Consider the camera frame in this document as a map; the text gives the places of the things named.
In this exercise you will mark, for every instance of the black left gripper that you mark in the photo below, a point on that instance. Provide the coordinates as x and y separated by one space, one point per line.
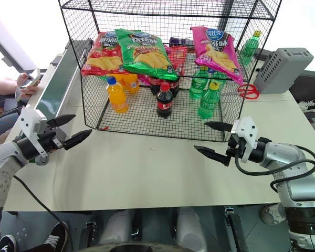
50 140

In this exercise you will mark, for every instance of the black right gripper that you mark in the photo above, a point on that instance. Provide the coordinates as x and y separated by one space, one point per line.
236 148

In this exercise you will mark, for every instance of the white smartphone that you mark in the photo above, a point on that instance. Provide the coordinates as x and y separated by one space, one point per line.
34 78

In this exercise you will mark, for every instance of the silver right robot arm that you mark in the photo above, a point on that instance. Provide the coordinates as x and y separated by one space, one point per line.
291 170

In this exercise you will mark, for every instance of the person's forearm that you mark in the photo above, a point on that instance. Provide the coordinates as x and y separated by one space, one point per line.
4 85

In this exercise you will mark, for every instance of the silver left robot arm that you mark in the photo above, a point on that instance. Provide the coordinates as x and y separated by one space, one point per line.
5 162

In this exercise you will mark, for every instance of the conveyor belt with green band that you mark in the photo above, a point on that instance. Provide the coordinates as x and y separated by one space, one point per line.
57 84

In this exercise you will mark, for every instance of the person's bare hand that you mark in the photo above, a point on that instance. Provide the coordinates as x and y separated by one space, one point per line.
29 89

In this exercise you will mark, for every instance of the green soda bottle yellow cap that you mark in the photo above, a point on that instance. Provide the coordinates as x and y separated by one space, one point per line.
219 75
197 85
249 48
209 102

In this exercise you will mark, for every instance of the orange soda bottle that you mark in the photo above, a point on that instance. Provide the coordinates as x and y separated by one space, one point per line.
132 82
117 98

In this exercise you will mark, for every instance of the cola bottle red label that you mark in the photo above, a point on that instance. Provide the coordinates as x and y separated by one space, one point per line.
154 85
165 103
175 86

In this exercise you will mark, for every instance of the red tomato chips bag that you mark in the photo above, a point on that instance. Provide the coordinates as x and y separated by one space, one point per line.
105 56

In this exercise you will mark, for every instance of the magenta chips bag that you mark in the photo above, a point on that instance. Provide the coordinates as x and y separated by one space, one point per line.
218 52

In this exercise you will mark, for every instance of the red snack box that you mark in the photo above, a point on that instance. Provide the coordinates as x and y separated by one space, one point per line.
177 59

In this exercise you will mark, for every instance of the white robot leg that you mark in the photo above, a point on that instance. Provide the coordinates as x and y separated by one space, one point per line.
118 228
190 228

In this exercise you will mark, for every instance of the grey vented plastic box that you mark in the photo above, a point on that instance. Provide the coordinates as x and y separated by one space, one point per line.
281 71

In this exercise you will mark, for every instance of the black and white sneaker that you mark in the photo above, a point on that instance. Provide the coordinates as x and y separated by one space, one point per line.
307 105

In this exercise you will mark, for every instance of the grey metal beam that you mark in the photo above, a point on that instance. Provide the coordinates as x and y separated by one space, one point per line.
13 50

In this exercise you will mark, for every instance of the green chips bag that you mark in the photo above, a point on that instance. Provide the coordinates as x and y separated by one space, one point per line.
144 52

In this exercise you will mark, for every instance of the black sneaker white laces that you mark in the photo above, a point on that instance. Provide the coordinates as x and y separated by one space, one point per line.
7 244
56 236

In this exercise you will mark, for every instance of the purple snack packet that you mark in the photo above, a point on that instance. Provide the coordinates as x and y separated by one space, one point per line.
176 40

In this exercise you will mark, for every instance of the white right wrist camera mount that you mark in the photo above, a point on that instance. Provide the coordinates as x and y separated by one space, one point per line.
245 134

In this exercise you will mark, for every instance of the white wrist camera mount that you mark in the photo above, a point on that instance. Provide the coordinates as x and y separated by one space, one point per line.
31 123
245 134

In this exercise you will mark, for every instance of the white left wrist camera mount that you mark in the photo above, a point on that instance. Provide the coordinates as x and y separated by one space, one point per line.
31 123

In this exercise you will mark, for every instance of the black table leg bracket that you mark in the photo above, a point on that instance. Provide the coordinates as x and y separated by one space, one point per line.
233 228

